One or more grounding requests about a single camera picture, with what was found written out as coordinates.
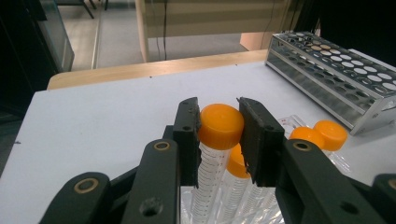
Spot black chair legs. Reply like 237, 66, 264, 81
55, 0, 110, 21

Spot clear plastic tube rack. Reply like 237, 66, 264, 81
180, 114, 353, 224

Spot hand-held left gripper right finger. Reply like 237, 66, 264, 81
236, 96, 286, 188

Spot metal tube rack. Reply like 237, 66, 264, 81
264, 30, 396, 136

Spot dark cabinet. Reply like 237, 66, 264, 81
0, 0, 76, 117

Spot black hanging cable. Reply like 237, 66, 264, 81
162, 0, 169, 61

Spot beige desk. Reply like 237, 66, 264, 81
134, 0, 313, 63

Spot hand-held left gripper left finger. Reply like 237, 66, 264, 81
172, 96, 203, 189

